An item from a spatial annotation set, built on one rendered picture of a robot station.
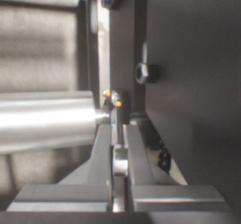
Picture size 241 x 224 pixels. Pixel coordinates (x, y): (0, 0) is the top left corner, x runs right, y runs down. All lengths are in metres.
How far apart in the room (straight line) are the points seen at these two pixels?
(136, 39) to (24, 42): 1.02
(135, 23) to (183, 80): 0.16
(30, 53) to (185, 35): 1.13
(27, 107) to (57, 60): 0.92
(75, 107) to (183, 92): 0.20
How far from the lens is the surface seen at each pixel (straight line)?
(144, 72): 0.21
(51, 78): 1.22
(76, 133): 0.32
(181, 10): 0.19
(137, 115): 0.38
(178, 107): 0.18
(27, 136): 0.33
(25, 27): 1.28
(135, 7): 0.32
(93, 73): 0.89
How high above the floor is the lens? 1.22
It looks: 71 degrees down
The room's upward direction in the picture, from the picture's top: 119 degrees clockwise
